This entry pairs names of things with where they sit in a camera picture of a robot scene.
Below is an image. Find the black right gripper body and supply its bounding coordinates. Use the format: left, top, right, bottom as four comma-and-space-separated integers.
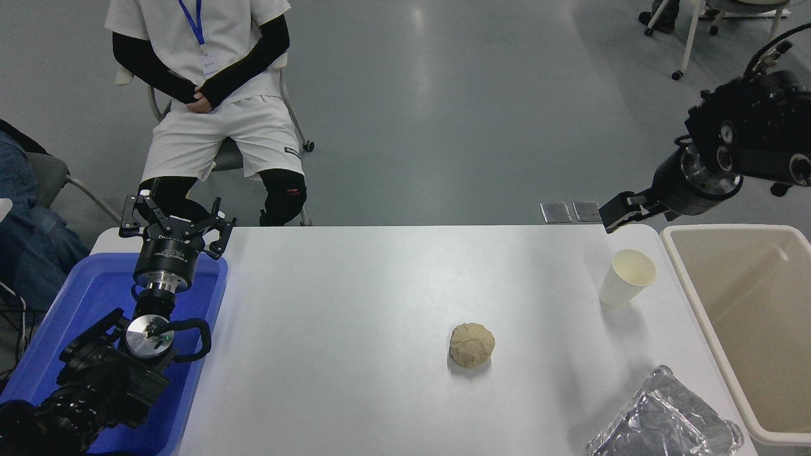
651, 149, 729, 217

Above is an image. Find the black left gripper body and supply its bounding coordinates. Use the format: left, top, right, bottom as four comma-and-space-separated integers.
134, 220, 206, 275

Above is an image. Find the white paper cup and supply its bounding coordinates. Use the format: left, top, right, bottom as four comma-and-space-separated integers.
599, 248, 658, 310

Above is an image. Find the seated person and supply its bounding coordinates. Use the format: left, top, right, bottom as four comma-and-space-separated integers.
105, 0, 308, 227

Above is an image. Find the blue plastic tray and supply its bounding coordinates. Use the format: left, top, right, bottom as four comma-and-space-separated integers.
0, 252, 229, 456

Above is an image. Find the grey chair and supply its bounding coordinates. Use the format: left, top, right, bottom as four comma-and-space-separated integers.
24, 153, 122, 224

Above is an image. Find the person at table edge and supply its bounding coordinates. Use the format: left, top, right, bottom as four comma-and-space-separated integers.
0, 119, 91, 317

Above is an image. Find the large pale bin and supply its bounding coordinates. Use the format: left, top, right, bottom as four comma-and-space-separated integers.
660, 224, 811, 447

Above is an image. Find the white office chair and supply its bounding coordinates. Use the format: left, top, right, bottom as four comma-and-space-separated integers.
644, 0, 793, 82

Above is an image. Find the person's foot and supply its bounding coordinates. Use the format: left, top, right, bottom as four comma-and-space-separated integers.
638, 0, 680, 35

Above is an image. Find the crumpled foil tray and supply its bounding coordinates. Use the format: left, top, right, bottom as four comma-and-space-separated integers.
584, 365, 745, 456

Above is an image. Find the thin black cable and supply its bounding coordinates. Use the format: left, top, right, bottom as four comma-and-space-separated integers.
0, 282, 30, 376

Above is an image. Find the blue lanyard with badge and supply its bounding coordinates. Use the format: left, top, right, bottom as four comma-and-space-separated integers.
177, 0, 220, 79

